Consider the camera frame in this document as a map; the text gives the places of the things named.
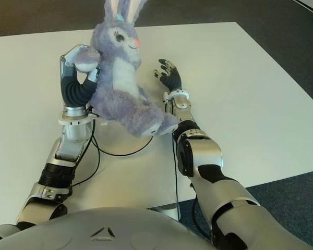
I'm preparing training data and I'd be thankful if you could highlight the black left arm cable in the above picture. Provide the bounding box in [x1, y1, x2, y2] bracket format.
[71, 122, 102, 187]

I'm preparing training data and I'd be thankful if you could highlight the black torso cable bundle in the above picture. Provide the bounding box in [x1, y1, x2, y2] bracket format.
[190, 183, 213, 240]

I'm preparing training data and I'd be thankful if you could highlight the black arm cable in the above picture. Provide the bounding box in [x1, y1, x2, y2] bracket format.
[71, 122, 102, 187]
[171, 132, 180, 222]

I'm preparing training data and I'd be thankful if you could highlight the purple plush bunny doll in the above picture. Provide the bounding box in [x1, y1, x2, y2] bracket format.
[74, 0, 179, 138]

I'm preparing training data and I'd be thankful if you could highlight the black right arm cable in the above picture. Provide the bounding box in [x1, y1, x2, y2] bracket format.
[171, 132, 180, 222]

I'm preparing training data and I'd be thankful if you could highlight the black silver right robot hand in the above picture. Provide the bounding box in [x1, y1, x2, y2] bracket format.
[153, 58, 184, 93]

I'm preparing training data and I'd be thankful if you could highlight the silver table leg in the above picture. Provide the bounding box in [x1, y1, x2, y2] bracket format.
[150, 204, 182, 222]

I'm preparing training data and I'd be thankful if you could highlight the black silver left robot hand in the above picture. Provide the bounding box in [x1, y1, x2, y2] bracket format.
[58, 44, 102, 118]

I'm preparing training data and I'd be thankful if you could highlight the grey robot torso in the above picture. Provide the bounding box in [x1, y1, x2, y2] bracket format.
[0, 207, 217, 250]

